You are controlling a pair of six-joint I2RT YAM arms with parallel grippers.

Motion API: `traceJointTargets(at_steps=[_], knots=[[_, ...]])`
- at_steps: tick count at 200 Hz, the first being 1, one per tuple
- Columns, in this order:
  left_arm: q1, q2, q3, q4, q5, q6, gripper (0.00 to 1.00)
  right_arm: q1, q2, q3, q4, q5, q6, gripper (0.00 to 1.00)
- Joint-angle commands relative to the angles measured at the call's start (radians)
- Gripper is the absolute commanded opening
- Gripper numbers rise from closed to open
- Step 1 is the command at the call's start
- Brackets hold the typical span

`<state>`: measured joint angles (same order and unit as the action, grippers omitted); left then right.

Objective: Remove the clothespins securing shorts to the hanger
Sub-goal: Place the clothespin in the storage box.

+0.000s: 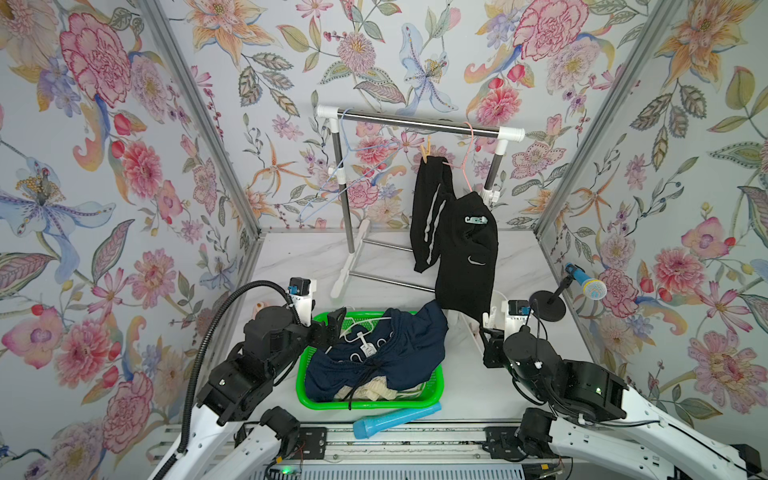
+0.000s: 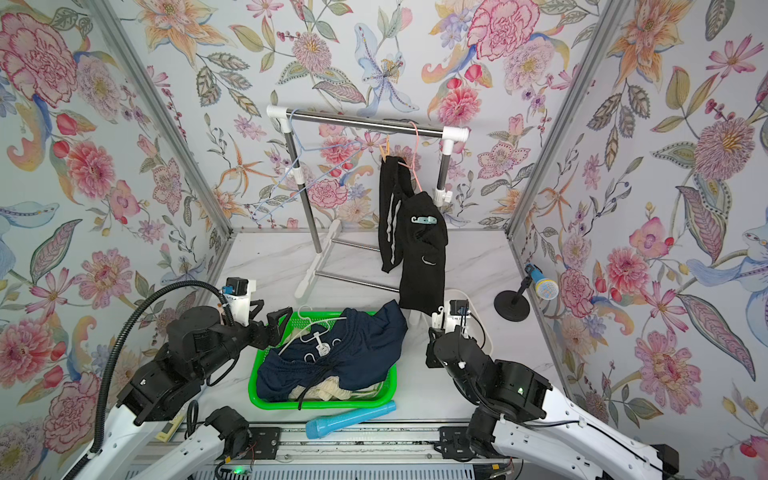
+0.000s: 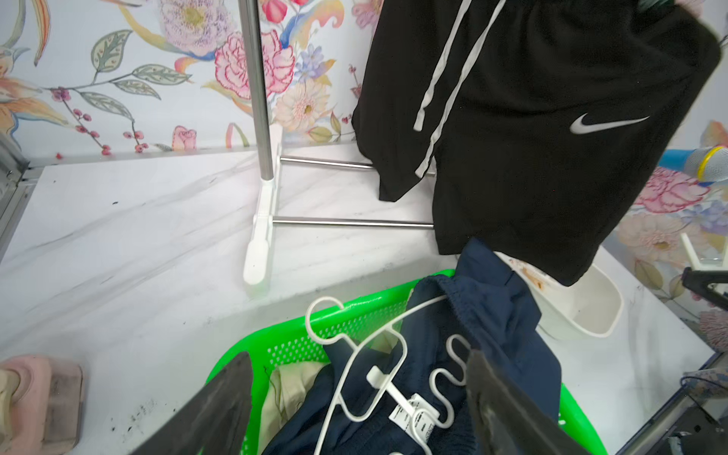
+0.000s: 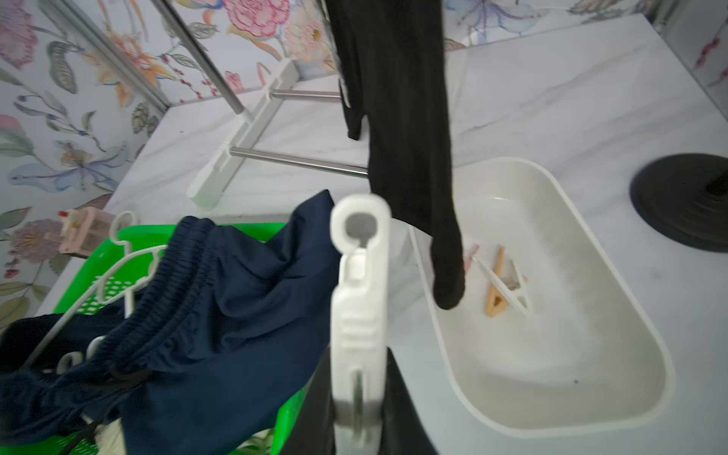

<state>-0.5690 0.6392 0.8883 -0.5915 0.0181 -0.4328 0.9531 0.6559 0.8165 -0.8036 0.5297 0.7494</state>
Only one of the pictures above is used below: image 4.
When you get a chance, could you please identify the steel clothes rack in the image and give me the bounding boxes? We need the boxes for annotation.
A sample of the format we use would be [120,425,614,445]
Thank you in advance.
[154,1,368,210]

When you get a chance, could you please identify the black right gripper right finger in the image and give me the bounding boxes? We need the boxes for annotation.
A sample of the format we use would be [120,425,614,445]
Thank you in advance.
[379,349,437,455]

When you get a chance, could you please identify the pink clothespin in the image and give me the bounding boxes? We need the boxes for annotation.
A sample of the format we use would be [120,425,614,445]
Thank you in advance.
[464,245,481,273]

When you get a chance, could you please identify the green plastic basket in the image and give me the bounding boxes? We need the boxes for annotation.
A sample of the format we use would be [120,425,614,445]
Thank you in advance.
[1,223,306,454]

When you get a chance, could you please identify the black shorts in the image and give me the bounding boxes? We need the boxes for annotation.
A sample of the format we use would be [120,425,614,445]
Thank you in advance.
[324,1,466,310]

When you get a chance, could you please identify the white tray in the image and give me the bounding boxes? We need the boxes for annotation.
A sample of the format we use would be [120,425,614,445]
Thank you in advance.
[430,157,675,438]

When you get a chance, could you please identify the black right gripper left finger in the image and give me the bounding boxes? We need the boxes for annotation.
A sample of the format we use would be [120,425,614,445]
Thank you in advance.
[281,348,336,455]

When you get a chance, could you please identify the tan wooden clothespin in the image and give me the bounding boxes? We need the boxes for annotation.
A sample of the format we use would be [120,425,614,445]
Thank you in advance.
[484,245,530,319]

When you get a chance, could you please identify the white hanger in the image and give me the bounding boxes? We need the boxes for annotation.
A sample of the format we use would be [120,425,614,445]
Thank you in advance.
[22,210,167,369]

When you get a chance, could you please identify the navy blue shorts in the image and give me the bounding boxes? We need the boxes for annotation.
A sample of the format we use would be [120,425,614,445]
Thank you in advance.
[1,191,340,454]

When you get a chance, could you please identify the pink small toy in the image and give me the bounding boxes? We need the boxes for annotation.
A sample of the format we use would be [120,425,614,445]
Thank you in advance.
[59,207,116,258]

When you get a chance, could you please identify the beige shorts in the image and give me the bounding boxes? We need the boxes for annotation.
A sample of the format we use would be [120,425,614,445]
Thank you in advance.
[94,419,275,455]

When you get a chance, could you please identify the blue toy microphone on stand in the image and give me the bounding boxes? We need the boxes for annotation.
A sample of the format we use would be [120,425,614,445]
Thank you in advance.
[629,154,727,253]

